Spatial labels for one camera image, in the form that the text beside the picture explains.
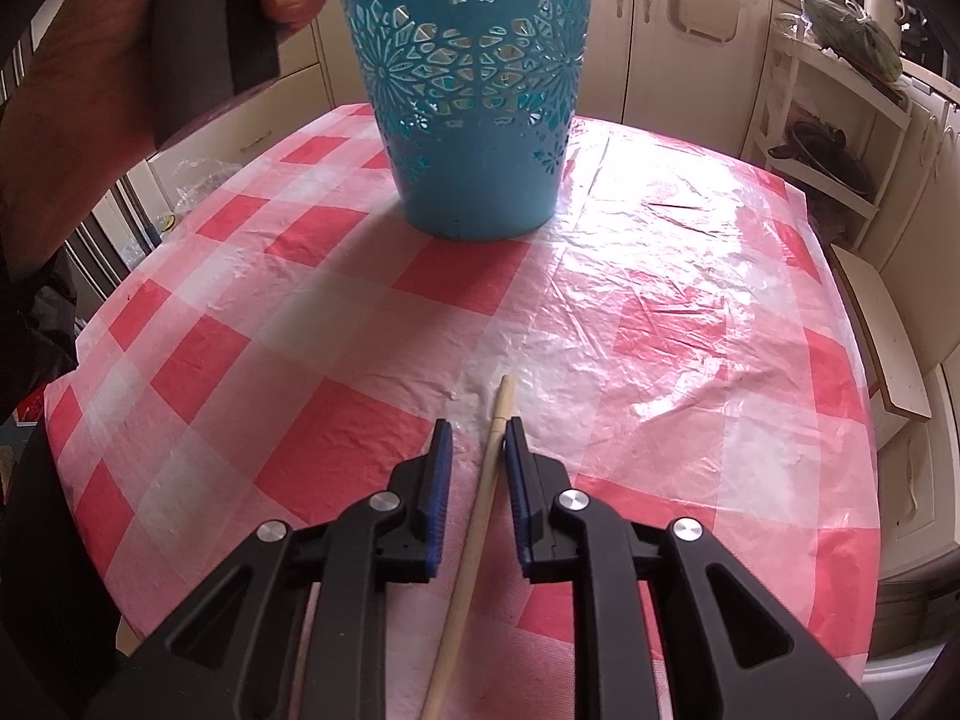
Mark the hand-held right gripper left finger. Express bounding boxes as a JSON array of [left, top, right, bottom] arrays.
[[82, 418, 455, 720]]

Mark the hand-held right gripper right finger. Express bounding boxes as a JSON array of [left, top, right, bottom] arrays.
[[506, 417, 878, 720]]

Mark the beige chopstick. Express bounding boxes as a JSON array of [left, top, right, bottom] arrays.
[[420, 375, 517, 720]]

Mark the blue cutout plastic basket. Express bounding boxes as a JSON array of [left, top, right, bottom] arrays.
[[330, 0, 603, 242]]

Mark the person's left forearm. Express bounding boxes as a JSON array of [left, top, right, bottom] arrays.
[[0, 225, 80, 422]]

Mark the person's left hand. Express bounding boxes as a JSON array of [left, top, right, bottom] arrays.
[[0, 0, 335, 242]]

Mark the cream kitchen cabinet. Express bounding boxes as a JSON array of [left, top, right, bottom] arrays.
[[855, 67, 960, 586], [574, 0, 773, 162], [120, 7, 376, 192]]

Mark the red white checked tablecloth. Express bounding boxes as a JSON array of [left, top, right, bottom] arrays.
[[41, 101, 878, 720]]

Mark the wooden stool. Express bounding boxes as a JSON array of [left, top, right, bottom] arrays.
[[828, 243, 935, 421]]

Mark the dark lidded pan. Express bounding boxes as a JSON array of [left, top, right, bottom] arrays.
[[769, 120, 875, 196]]

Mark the white shelf rack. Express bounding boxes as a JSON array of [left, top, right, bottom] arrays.
[[750, 11, 913, 227]]

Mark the green cloth cover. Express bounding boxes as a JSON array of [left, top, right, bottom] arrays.
[[799, 0, 905, 83]]

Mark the white teapot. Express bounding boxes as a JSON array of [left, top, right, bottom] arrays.
[[861, 0, 907, 47]]

